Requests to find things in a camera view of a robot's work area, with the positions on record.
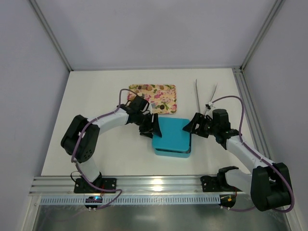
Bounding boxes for teal tin lid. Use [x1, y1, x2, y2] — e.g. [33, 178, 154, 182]
[152, 117, 192, 151]

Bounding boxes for teal tin box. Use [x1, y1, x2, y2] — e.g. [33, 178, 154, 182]
[154, 141, 192, 158]

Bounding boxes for metal tongs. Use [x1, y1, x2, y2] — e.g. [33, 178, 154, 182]
[195, 79, 218, 115]

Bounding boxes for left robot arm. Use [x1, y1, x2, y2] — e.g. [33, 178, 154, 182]
[61, 96, 199, 183]

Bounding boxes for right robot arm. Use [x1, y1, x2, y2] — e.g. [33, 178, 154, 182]
[191, 109, 295, 213]

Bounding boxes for floral serving tray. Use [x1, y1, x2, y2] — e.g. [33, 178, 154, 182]
[128, 84, 177, 115]

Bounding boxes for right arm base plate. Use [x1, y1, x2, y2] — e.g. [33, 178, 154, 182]
[200, 175, 241, 193]

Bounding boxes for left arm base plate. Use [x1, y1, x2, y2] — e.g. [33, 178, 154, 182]
[74, 177, 117, 194]

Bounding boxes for slotted cable duct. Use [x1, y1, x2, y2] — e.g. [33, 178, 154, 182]
[40, 194, 220, 205]

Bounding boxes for aluminium rail frame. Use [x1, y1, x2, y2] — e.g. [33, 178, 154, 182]
[28, 174, 293, 194]

